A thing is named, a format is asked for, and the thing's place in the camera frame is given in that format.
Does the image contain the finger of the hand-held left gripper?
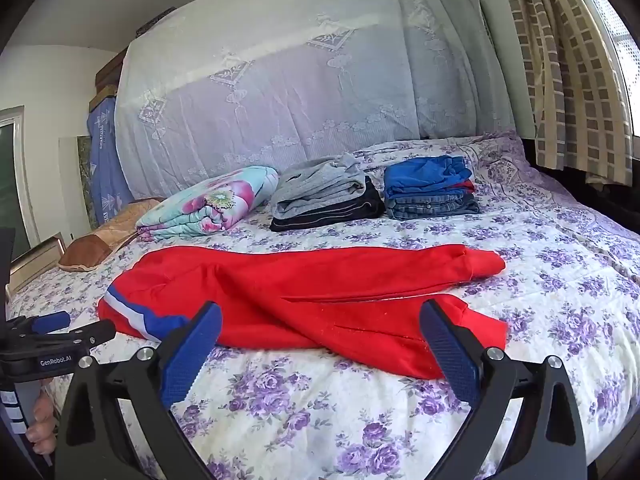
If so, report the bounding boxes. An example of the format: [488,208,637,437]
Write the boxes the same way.
[19,310,71,334]
[29,319,117,350]

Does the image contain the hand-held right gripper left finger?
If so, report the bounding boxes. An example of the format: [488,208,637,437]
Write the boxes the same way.
[54,301,224,480]

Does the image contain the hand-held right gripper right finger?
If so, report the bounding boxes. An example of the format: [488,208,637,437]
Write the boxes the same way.
[419,299,589,480]

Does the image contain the red pants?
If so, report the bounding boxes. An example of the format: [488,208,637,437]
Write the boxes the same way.
[97,243,510,381]

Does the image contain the folded black pants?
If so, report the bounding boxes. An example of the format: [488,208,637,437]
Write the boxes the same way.
[270,175,386,233]

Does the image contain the folded grey pants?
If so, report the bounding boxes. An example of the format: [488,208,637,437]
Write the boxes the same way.
[271,152,368,220]

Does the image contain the person's left hand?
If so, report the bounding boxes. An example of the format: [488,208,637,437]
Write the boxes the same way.
[26,389,59,457]

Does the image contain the brown pillow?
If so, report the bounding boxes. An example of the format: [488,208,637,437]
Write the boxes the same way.
[58,197,163,273]

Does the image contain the purple floral bedspread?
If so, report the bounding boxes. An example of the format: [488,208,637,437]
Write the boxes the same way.
[5,132,640,480]

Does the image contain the white framed window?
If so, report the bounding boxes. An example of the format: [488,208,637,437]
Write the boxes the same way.
[0,106,41,261]

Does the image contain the leaning canvas painting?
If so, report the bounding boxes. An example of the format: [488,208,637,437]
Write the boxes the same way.
[76,136,99,231]

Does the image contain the folded blue jeans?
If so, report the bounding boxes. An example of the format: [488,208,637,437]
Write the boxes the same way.
[385,191,481,221]

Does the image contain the folded floral blanket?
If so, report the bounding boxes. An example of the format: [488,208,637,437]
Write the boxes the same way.
[136,165,280,242]

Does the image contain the blue wrapped mattress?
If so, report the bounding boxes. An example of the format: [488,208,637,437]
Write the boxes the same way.
[86,95,133,226]

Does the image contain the folded blue garment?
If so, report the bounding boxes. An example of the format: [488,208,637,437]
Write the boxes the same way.
[383,156,473,200]

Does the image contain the checkered beige curtain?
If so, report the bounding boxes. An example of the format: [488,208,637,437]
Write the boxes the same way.
[500,0,635,186]

